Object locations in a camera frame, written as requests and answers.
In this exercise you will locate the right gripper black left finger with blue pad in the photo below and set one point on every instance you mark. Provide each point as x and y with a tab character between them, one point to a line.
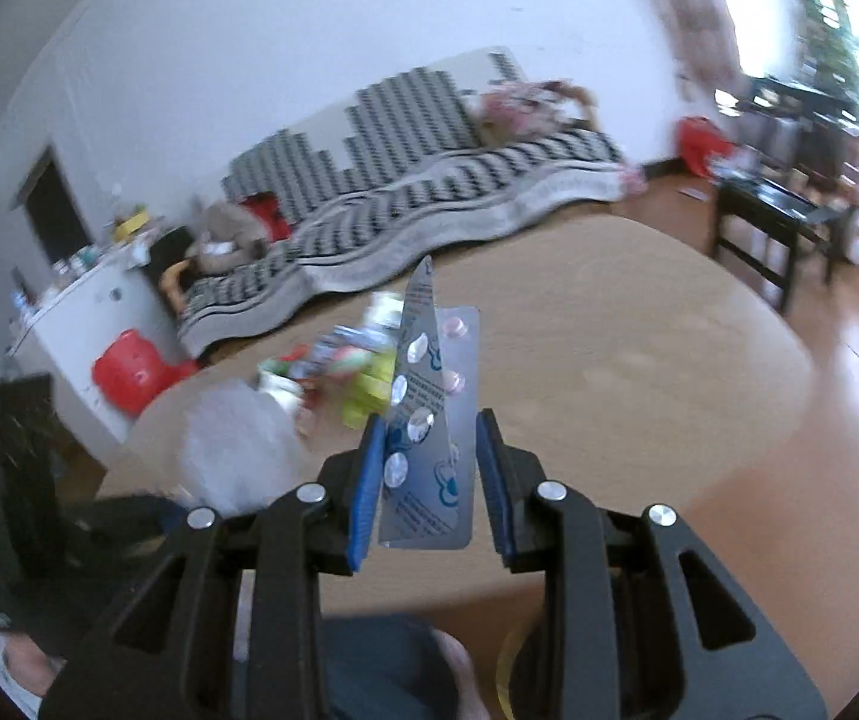
228	612

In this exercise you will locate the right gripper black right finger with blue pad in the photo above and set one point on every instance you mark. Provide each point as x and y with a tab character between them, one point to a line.
639	618

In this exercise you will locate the silver pill blister pack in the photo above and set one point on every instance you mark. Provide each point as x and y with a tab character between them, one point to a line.
430	465

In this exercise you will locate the colourful trash pile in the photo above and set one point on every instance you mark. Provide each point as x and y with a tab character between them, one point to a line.
353	363

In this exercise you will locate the red bear-shaped stool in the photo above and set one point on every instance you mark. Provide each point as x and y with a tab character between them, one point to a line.
131	373

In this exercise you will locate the white side cabinet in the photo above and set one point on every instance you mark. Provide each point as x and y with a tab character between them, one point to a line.
71	329

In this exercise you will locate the black side table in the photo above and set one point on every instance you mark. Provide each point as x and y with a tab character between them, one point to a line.
802	227

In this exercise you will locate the brown plush toy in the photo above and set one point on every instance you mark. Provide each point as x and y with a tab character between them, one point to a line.
231	236

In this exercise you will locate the red cushion on sofa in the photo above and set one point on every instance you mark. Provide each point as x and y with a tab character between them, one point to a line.
264	205

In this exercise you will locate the red bag on floor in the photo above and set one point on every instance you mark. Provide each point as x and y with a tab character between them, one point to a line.
700	141

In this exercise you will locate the black white striped sofa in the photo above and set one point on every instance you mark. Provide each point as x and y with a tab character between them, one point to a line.
371	185

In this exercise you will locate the pink patterned cushion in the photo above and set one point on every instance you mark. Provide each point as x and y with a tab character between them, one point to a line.
511	112

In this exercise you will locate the brown checked curtain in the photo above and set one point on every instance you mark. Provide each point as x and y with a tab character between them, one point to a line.
703	39

